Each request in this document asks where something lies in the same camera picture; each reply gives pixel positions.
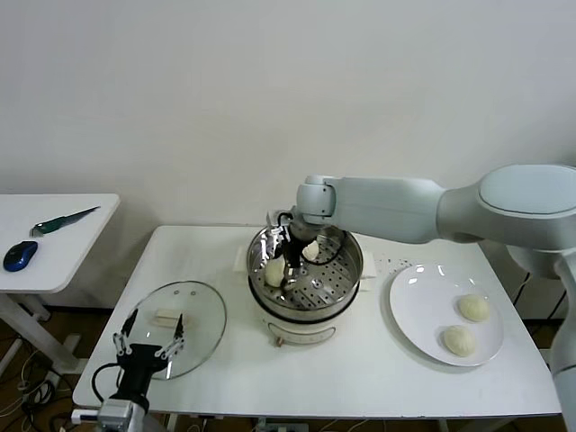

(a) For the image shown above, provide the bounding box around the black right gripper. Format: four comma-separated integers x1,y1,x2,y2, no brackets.
265,227,303,292

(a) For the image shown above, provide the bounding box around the white side table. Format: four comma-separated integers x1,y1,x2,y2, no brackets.
0,193,121,374

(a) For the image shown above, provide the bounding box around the white oval plate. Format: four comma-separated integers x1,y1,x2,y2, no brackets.
389,264,505,366

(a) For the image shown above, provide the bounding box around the white electric cooker pot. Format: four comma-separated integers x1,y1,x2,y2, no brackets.
232,246,377,348

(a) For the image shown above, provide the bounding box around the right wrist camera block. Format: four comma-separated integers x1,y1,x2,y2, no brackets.
265,209,293,235

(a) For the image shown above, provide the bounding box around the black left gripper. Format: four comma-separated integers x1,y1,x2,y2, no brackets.
112,308,186,397

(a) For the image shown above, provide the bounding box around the black floor cable bundle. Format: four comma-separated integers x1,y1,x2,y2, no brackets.
20,382,98,432

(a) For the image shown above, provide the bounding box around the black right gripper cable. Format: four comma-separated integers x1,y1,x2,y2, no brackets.
276,210,348,267

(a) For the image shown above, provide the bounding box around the blue computer mouse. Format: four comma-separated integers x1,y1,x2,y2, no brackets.
2,241,40,274

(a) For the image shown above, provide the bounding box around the round glass pot lid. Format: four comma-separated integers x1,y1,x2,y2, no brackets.
121,281,227,382

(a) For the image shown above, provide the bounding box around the white floor cable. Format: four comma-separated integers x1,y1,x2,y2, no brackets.
0,348,55,418

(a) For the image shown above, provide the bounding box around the perforated steel steamer basket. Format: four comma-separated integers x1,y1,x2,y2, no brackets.
246,214,364,321

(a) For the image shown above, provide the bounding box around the green handled knife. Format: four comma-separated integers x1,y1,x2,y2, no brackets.
29,206,101,239

